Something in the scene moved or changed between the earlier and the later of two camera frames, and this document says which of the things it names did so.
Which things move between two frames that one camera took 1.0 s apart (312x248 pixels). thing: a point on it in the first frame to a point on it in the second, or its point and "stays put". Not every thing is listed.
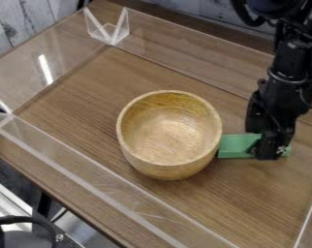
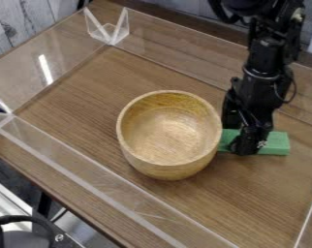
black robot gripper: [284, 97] to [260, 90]
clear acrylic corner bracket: [109, 32] stays put
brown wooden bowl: [170, 131] stays put
